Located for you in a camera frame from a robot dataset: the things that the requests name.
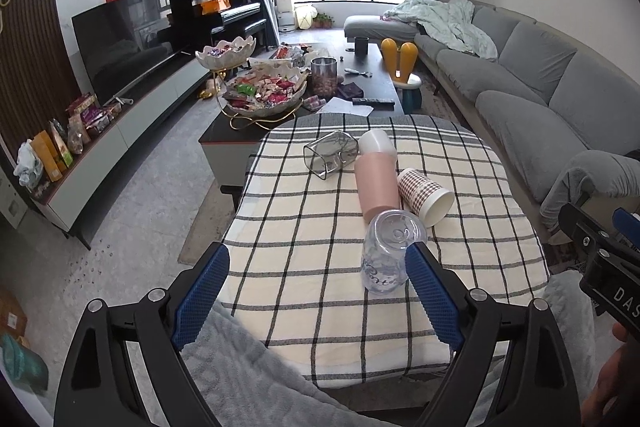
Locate white tiered snack bowl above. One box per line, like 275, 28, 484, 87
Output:
195, 35, 310, 132

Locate cardboard box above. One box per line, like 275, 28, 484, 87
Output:
0, 291, 29, 334

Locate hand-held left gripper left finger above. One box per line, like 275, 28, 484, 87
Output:
52, 243, 236, 427

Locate grey garment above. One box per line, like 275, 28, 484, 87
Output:
540, 150, 640, 234

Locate person's right hand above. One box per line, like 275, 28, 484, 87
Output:
592, 322, 640, 427

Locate pink cup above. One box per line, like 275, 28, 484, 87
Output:
354, 152, 401, 225

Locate grey fluffy blanket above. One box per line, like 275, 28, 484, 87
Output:
122, 274, 598, 427

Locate checked tablecloth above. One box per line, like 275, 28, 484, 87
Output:
220, 113, 551, 388

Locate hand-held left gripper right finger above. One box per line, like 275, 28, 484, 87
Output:
404, 241, 583, 427

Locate black television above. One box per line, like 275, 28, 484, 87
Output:
71, 0, 177, 106

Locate black piano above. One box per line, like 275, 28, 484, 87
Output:
166, 0, 269, 54

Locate green snack packet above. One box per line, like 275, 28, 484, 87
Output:
48, 119, 75, 168

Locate yellow rabbit ear stool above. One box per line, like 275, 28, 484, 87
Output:
380, 37, 422, 94

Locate light green blanket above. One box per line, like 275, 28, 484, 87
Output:
382, 0, 499, 61

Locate teal bag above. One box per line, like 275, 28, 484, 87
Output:
0, 331, 49, 391

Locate dark coffee table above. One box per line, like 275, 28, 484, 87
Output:
199, 41, 407, 208

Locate grey sofa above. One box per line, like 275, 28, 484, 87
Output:
343, 0, 640, 208

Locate white paper sheet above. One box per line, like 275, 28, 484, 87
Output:
317, 97, 374, 118

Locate grey television cabinet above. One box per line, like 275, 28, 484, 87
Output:
29, 52, 212, 251

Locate clear plastic cup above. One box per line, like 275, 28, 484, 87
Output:
361, 208, 428, 295

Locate plaid paper cup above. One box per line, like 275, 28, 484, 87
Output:
396, 167, 456, 229

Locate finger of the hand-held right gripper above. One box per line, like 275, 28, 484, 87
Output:
612, 207, 640, 254
558, 202, 626, 268

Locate white cup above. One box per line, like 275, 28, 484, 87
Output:
357, 129, 397, 156

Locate white plastic bag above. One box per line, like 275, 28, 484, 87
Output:
14, 140, 44, 187

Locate red snack bags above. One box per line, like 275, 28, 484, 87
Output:
65, 92, 124, 144

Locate white floor appliance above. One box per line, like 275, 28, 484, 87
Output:
274, 0, 296, 30

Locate orange snack packet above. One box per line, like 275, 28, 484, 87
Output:
32, 130, 64, 182

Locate glass jar of nuts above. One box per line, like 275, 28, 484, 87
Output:
310, 56, 339, 97

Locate square clear glass cup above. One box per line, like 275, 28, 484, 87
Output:
303, 131, 361, 180

